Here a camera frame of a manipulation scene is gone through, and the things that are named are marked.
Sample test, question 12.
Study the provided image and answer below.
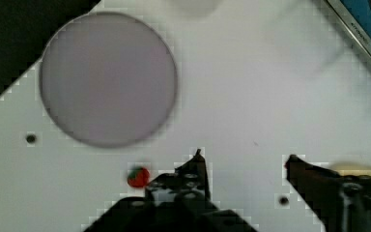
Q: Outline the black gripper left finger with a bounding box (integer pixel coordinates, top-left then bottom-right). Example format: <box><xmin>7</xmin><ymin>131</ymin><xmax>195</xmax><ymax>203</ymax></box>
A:
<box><xmin>83</xmin><ymin>151</ymin><xmax>257</xmax><ymax>232</ymax></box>

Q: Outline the red toy strawberry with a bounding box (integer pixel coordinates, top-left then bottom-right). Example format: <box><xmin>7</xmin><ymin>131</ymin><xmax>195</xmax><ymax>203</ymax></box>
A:
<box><xmin>127</xmin><ymin>166</ymin><xmax>150</xmax><ymax>189</ymax></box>

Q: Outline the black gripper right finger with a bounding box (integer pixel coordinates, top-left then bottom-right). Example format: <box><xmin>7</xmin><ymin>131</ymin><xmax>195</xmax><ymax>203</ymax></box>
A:
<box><xmin>284</xmin><ymin>155</ymin><xmax>371</xmax><ymax>232</ymax></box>

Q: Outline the yellow toy banana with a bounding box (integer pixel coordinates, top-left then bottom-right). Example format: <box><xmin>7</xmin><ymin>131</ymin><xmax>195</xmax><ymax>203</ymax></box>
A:
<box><xmin>329</xmin><ymin>162</ymin><xmax>371</xmax><ymax>176</ymax></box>

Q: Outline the round grey plate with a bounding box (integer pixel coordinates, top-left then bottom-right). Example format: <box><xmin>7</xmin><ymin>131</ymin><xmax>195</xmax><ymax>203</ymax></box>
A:
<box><xmin>40</xmin><ymin>13</ymin><xmax>178</xmax><ymax>148</ymax></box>

